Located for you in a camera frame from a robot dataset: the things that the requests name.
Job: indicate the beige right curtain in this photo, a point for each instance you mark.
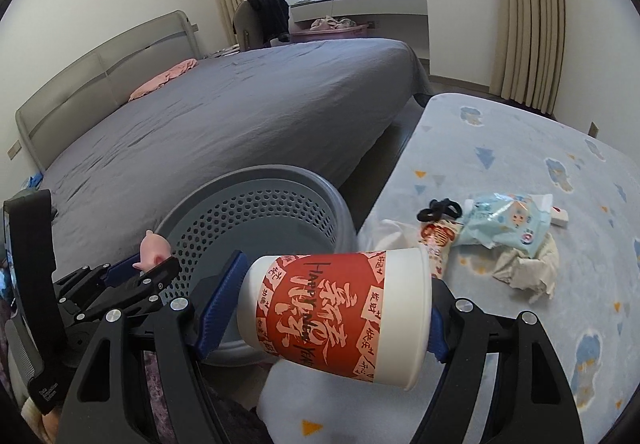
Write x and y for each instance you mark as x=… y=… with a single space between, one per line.
x=529 y=53

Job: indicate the red white paper cup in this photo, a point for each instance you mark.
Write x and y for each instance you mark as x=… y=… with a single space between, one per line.
x=363 y=316

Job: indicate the pink cloth on bed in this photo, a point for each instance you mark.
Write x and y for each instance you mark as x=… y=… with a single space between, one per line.
x=163 y=78

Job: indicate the pink rubber pig toy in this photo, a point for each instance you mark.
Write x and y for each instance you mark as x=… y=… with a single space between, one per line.
x=154 y=250

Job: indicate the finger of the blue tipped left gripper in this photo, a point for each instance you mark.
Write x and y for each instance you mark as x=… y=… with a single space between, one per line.
x=86 y=280

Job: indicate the right gripper blue black right finger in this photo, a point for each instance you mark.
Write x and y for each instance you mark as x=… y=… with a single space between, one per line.
x=531 y=401

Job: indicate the white cloth sock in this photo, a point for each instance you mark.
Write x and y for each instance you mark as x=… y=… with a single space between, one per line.
x=390 y=235

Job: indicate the grey bed sheet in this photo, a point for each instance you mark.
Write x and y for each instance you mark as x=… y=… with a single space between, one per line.
x=319 y=105

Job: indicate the pink storage box with clothes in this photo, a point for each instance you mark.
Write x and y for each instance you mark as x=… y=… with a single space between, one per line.
x=329 y=28

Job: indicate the red patterned snack wrapper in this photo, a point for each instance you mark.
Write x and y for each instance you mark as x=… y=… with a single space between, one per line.
x=437 y=239

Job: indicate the grey perforated trash basket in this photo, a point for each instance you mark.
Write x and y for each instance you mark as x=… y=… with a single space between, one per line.
x=264 y=210

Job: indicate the white playing card box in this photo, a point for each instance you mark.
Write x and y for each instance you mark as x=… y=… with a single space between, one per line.
x=558 y=217

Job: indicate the light blue patterned blanket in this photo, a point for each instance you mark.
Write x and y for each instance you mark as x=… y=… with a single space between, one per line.
x=465 y=147

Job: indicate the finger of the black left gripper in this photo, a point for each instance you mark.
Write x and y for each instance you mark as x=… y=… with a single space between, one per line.
x=137 y=295

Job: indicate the chair with black garment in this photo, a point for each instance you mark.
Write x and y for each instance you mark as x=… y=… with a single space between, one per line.
x=258 y=22

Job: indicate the grey bed headboard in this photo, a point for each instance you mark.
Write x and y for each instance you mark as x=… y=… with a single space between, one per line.
x=100 y=82

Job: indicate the right gripper blue black left finger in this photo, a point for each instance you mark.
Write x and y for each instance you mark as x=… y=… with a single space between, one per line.
x=109 y=400

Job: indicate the white paper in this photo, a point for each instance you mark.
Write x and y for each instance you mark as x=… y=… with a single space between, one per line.
x=536 y=275

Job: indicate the light blue wipes packet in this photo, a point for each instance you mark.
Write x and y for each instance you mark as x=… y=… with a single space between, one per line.
x=506 y=220

